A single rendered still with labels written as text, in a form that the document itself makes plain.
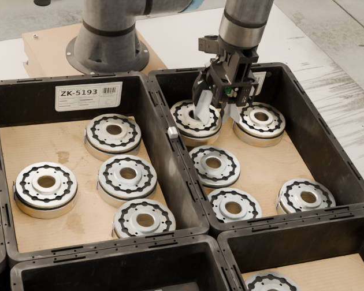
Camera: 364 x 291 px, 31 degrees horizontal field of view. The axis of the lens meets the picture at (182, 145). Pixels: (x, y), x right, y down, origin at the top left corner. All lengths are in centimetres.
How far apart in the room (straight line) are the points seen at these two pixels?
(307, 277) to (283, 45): 89
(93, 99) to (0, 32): 176
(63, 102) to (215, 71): 30
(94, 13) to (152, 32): 41
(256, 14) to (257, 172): 32
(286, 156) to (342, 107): 43
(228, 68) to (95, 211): 33
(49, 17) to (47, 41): 155
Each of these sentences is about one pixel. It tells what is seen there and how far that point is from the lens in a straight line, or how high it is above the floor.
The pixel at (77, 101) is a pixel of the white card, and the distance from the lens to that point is 124.
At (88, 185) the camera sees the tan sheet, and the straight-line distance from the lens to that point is 116.
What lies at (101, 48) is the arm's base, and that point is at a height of 85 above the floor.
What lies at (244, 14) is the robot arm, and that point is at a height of 114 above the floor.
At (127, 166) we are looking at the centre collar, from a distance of 114.
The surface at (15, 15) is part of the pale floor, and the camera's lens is 309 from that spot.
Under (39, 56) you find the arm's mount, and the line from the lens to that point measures 149.
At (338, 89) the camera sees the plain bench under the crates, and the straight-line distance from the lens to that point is 175.
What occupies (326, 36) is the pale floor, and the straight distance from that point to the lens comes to 334.
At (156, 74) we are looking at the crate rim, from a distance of 125.
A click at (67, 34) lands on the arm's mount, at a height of 79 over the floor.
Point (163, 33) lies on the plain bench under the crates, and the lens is 178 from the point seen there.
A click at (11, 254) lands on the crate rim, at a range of 94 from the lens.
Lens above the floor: 168
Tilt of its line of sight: 43 degrees down
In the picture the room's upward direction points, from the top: 12 degrees clockwise
